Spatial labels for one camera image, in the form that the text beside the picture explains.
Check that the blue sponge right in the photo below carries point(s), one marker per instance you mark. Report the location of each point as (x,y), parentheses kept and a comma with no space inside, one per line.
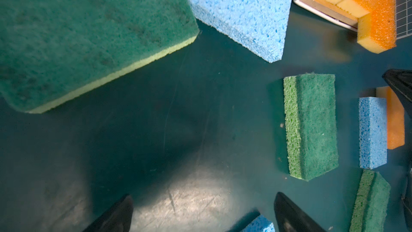
(372,132)

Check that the blue sponge front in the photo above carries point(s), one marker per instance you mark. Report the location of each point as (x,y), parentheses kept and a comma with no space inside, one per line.
(260,224)

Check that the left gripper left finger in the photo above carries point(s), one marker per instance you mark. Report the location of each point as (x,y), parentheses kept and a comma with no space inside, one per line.
(117,218)

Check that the blue sponge near shelf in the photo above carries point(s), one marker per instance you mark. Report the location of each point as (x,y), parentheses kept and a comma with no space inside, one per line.
(258,25)

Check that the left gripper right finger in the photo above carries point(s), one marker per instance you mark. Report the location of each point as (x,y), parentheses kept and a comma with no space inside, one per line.
(291,218)

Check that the green sponge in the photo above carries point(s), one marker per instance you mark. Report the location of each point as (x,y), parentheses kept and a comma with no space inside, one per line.
(370,209)
(53,51)
(310,123)

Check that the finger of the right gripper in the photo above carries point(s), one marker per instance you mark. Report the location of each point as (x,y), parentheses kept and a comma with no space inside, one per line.
(400,81)

